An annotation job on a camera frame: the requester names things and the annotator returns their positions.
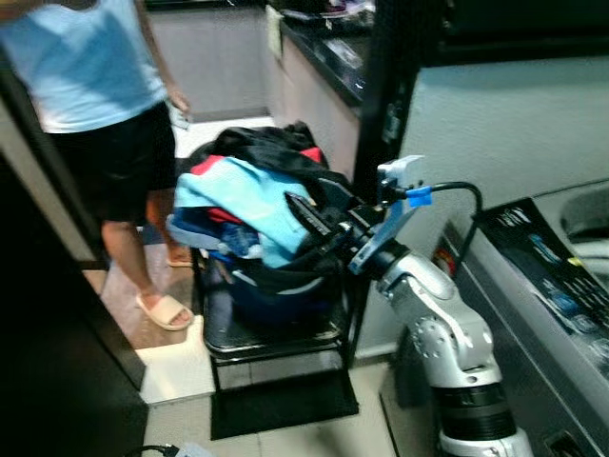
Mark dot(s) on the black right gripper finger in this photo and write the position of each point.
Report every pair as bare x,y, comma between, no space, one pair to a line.
309,215
333,195

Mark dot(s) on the small white controller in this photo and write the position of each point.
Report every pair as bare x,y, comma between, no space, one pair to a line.
181,119

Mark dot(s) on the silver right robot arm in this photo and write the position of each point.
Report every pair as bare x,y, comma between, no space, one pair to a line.
447,324

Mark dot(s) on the grey washing machine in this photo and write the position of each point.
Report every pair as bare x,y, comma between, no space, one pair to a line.
542,286

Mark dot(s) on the person's left hand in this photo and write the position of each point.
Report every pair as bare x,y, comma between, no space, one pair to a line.
178,100

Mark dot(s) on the light blue garment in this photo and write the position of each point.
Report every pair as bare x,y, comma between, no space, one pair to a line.
238,195

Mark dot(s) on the navy garment with white stripe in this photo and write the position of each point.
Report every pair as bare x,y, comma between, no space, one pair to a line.
276,297

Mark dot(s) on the crumpled black garment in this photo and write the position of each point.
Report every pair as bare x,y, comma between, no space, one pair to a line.
257,143

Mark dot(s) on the red white sticker label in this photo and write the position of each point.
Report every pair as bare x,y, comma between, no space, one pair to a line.
443,259

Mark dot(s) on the dark blue jeans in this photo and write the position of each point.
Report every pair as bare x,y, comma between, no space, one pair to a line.
195,234

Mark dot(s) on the red garment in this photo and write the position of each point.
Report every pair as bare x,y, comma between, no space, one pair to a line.
205,165

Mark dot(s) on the black chair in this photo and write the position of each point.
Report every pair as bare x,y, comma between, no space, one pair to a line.
276,340

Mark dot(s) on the kitchen counter with black top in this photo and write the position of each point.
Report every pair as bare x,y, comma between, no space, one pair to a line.
328,57

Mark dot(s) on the beige hanging towel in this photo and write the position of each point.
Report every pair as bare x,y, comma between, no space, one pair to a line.
274,33

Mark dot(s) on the black floor mat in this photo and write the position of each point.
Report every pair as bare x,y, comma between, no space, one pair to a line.
285,409

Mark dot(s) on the person in light blue shirt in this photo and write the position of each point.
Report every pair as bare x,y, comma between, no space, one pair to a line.
76,67

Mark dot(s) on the black door panel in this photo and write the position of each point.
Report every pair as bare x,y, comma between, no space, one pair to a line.
57,381

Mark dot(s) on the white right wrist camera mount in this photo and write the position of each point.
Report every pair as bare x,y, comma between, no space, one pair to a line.
402,173

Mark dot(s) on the black cabinet frame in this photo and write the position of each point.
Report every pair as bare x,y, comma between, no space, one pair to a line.
514,29

